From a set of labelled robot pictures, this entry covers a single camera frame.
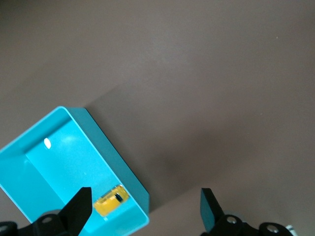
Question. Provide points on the yellow beetle toy car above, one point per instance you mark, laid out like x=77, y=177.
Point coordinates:
x=109, y=202

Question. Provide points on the teal plastic bin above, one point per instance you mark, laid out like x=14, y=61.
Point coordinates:
x=61, y=167

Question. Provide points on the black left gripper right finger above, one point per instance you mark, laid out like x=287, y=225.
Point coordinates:
x=212, y=218

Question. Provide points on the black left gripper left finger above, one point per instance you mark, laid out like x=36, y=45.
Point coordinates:
x=76, y=214

